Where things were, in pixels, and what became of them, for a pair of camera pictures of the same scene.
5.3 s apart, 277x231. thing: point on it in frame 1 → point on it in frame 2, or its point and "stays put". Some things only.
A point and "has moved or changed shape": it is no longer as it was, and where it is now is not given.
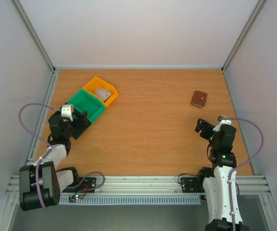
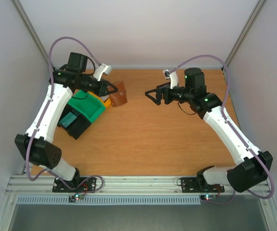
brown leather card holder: x=199 y=98 has moved or changed shape
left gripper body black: x=79 y=125 → x=84 y=86
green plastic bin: x=83 y=101 stays put
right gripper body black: x=206 y=128 → x=163 y=94
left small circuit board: x=77 y=196 stays put
